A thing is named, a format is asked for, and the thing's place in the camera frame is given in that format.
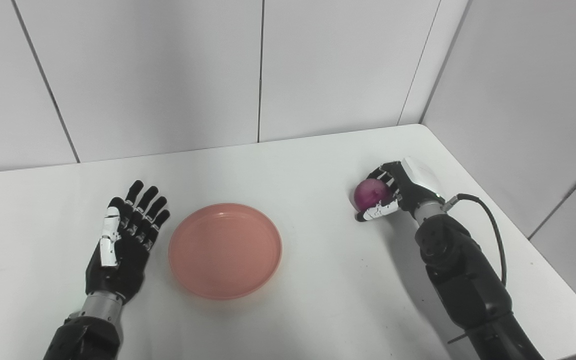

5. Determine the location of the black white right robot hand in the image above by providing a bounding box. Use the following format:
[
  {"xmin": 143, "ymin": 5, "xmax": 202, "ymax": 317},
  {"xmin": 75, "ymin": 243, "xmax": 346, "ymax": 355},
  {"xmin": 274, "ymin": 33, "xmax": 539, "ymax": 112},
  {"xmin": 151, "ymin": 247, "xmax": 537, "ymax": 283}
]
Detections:
[{"xmin": 354, "ymin": 156, "xmax": 446, "ymax": 223}]

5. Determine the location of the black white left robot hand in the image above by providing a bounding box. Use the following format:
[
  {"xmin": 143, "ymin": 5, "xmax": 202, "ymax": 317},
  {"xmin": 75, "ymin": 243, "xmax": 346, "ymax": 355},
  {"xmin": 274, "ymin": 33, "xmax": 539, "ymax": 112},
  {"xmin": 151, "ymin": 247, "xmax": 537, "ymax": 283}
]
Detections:
[{"xmin": 85, "ymin": 180, "xmax": 171, "ymax": 305}]

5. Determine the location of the purple red onion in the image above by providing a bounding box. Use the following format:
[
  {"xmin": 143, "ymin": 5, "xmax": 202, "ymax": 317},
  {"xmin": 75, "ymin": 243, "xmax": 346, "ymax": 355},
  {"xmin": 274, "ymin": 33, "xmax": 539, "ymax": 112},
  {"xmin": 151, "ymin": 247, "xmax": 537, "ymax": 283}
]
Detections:
[{"xmin": 354, "ymin": 178, "xmax": 390, "ymax": 212}]

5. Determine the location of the pink round plate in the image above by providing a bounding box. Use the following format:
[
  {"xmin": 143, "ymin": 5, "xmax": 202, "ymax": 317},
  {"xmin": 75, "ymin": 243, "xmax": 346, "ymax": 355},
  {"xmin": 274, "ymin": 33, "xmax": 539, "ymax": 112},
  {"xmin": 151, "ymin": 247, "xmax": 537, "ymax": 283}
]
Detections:
[{"xmin": 168, "ymin": 202, "xmax": 283, "ymax": 301}]

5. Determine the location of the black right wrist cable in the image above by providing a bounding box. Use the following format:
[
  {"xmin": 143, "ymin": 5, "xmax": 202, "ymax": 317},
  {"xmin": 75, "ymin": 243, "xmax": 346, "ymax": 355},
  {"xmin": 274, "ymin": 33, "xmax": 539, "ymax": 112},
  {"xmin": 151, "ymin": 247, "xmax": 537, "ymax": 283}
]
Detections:
[{"xmin": 443, "ymin": 193, "xmax": 508, "ymax": 288}]

